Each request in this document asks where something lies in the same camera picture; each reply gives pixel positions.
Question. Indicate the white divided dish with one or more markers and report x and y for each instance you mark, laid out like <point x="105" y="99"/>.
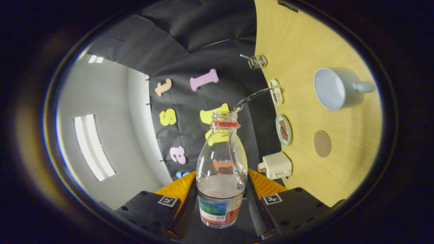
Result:
<point x="276" y="92"/>

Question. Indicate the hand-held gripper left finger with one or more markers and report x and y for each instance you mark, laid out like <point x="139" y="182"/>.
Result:
<point x="186" y="217"/>

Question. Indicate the round brown coaster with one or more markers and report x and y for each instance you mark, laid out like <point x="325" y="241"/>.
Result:
<point x="322" y="144"/>

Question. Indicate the long ceiling light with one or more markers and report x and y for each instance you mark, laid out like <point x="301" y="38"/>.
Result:
<point x="93" y="145"/>

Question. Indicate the small spoon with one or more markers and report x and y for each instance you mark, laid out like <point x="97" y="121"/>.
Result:
<point x="244" y="56"/>

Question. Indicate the white toaster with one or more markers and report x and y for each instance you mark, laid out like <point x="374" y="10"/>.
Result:
<point x="278" y="166"/>

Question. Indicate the pale green plate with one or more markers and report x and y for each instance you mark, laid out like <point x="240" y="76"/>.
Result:
<point x="278" y="127"/>

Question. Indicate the wooden table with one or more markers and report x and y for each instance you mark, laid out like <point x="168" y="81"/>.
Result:
<point x="305" y="40"/>

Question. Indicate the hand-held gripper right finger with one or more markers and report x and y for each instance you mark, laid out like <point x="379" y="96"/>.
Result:
<point x="255" y="210"/>

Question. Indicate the small ceiling light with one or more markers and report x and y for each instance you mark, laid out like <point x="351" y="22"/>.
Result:
<point x="95" y="59"/>

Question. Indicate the brown meat slice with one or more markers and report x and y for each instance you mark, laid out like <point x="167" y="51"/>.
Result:
<point x="282" y="124"/>
<point x="284" y="135"/>

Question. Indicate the clear plastic juice bottle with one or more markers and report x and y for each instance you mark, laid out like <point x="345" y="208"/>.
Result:
<point x="220" y="200"/>

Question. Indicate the black backdrop cloth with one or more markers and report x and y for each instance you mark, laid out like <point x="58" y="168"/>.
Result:
<point x="203" y="34"/>

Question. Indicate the white cup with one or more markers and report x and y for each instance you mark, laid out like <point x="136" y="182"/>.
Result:
<point x="330" y="89"/>

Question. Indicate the toast bread slice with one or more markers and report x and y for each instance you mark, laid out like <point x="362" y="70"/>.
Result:
<point x="261" y="167"/>

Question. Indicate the clear juice stream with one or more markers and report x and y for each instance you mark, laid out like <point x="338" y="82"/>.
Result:
<point x="252" y="97"/>

